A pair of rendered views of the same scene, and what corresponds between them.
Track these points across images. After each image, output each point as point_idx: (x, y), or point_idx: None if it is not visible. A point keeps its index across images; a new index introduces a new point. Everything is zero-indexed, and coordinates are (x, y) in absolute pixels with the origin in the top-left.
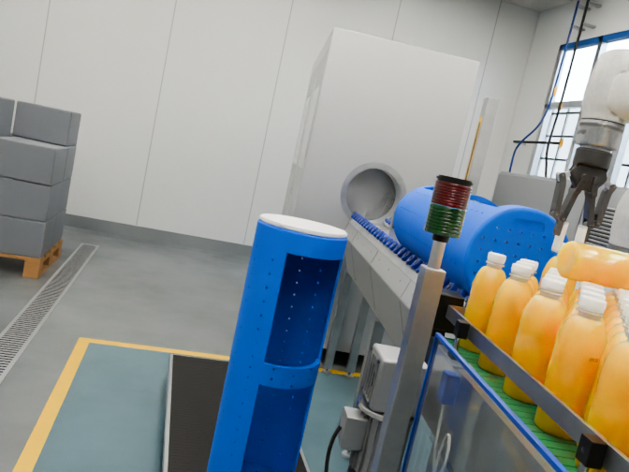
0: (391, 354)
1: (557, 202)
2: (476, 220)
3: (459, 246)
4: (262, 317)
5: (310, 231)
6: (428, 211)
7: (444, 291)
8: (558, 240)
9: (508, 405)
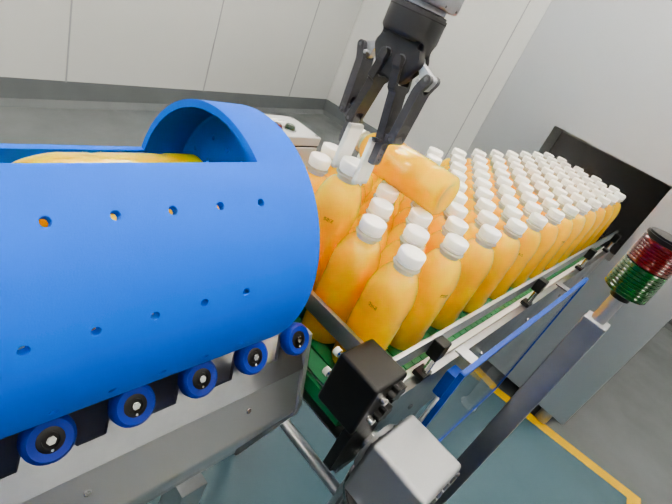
0: (436, 462)
1: (412, 125)
2: (286, 230)
3: (269, 310)
4: None
5: None
6: (660, 288)
7: (383, 366)
8: (370, 167)
9: (467, 327)
